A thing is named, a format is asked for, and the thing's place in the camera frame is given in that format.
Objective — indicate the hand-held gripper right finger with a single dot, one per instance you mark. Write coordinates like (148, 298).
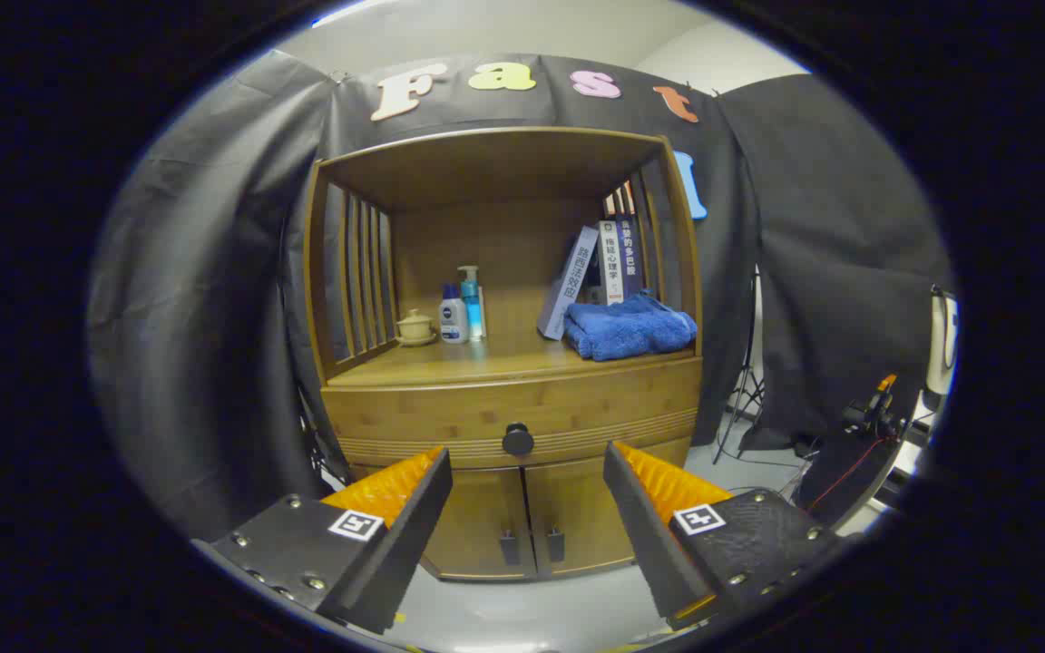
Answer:
(645, 535)

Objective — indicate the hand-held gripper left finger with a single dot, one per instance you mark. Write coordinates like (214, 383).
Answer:
(414, 526)

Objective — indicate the wooden drawer with black knob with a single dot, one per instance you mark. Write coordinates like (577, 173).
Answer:
(450, 413)

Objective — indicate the wooden cabinet door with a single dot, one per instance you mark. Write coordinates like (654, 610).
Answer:
(486, 517)
(577, 508)

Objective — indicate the wooden countertop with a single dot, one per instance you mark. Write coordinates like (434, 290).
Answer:
(486, 361)

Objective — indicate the wooden cabinet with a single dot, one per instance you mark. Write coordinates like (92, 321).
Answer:
(486, 172)

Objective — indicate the black light stand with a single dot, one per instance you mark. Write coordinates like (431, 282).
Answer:
(746, 399)

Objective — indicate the cream lidded teacup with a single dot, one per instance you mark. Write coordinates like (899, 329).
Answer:
(415, 326)

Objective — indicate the blue folded towel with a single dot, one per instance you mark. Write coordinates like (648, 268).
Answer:
(627, 328)

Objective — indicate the white bottle with blue cap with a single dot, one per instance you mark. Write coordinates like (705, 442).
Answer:
(454, 322)

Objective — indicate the black side table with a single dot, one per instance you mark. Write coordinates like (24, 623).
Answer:
(849, 481)

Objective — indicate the blue pump bottle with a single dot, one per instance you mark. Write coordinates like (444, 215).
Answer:
(473, 313)

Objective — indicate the white slim bottle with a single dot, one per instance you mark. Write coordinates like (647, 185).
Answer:
(483, 313)

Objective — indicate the orange black device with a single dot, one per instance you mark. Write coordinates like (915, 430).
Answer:
(876, 413)

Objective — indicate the light purple book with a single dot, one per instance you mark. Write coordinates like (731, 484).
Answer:
(568, 281)

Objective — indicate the white book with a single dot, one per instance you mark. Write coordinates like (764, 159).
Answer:
(611, 263)

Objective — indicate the dark blue book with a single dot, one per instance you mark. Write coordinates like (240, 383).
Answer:
(631, 258)

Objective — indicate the black backdrop cloth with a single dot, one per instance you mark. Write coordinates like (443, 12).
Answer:
(205, 317)

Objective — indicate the white rounded object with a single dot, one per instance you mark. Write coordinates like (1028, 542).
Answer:
(940, 354)

